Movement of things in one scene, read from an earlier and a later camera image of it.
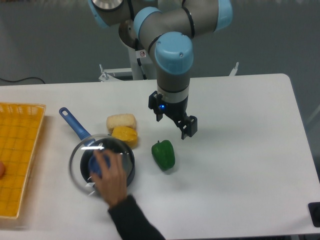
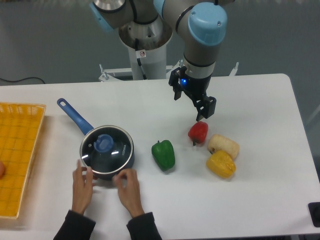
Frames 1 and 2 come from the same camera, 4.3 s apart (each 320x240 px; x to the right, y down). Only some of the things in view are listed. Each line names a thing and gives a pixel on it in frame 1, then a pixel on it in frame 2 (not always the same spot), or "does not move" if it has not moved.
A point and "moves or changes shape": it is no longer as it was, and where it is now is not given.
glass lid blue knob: (80, 157) to (107, 149)
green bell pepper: (163, 154) does not move
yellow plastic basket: (20, 124) does not move
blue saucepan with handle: (92, 144) moves or changes shape
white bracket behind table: (233, 73) does not move
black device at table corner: (314, 208) does not move
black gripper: (176, 110) to (196, 88)
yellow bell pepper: (127, 134) to (220, 163)
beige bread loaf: (114, 121) to (217, 142)
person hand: (110, 176) to (128, 188)
